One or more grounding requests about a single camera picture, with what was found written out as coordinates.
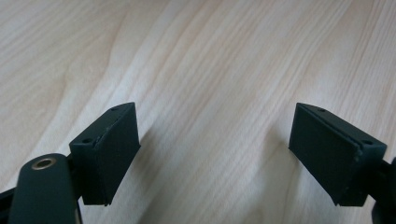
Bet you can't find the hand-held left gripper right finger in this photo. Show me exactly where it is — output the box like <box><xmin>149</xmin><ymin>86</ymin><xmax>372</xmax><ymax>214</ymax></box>
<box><xmin>288</xmin><ymin>102</ymin><xmax>388</xmax><ymax>207</ymax></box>

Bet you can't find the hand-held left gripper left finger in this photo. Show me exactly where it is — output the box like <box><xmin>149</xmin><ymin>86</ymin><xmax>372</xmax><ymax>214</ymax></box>
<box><xmin>68</xmin><ymin>102</ymin><xmax>141</xmax><ymax>207</ymax></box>

